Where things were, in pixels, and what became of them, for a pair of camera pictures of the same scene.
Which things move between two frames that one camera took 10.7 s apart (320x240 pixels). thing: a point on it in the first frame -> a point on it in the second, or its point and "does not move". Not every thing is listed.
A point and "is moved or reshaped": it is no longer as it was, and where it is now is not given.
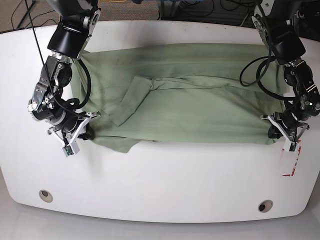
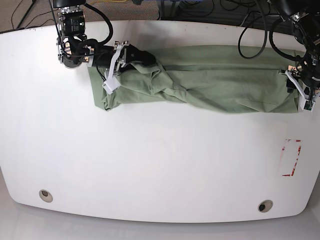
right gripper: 275,131 -> 294,72
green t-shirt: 179,92 is moved or reshaped
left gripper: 89,134 -> 118,59
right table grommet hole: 265,205 does not move
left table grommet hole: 46,196 does not move
